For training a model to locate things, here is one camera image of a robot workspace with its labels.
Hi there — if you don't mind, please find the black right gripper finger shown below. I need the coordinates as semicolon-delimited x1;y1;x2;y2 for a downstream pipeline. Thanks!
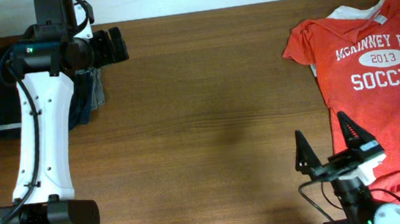
337;111;376;149
295;130;322;175

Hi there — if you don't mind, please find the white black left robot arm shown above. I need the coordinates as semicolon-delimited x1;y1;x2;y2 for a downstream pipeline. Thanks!
0;0;129;224

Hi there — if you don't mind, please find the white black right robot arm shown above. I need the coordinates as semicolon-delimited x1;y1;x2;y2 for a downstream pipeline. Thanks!
295;111;400;224

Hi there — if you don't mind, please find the folded grey garment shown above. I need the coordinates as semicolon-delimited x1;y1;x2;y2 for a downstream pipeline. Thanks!
89;68;105;111

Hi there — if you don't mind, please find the folded navy blue garment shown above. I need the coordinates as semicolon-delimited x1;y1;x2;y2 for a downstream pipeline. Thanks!
68;70;94;130

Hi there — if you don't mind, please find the red soccer t-shirt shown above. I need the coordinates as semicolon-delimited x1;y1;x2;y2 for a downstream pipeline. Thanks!
277;0;400;212

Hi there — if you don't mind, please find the white garment under red shirt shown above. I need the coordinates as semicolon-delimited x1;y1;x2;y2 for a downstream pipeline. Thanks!
303;0;400;223

